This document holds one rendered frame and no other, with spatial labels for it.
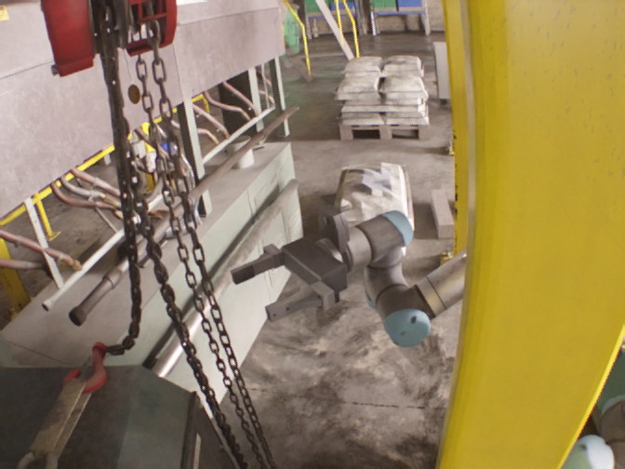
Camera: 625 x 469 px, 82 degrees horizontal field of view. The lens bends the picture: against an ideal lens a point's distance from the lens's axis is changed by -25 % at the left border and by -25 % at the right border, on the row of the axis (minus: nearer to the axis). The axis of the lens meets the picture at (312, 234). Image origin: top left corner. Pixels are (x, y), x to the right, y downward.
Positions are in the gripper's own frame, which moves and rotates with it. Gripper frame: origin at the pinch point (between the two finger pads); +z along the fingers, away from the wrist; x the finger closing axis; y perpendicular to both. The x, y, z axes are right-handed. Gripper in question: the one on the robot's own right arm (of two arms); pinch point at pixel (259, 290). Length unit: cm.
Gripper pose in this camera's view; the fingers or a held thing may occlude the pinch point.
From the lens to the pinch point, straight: 78.5
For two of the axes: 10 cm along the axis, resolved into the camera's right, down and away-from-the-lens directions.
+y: 1.2, 8.7, 4.8
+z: -8.4, 3.5, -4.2
